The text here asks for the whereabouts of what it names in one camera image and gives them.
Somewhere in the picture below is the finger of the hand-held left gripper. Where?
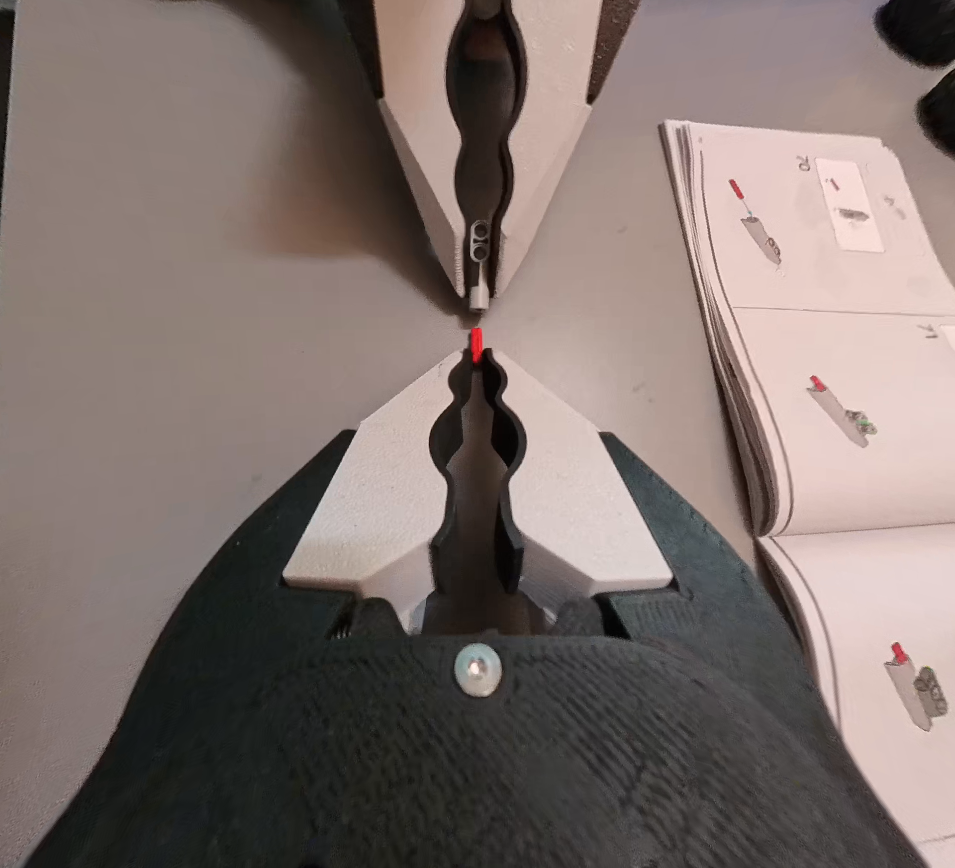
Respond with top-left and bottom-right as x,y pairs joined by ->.
364,0 -> 478,298
486,0 -> 619,298

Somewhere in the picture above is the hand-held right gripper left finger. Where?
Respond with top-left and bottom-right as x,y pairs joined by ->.
282,348 -> 477,599

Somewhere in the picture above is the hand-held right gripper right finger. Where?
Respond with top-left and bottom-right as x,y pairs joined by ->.
481,348 -> 676,597

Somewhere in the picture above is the grey toy connector piece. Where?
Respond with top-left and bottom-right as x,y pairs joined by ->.
464,218 -> 495,311

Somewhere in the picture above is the open instruction booklet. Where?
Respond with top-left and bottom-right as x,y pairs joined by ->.
659,118 -> 955,843

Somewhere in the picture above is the black toy tire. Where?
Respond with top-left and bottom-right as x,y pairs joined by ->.
874,0 -> 955,67
916,66 -> 955,161

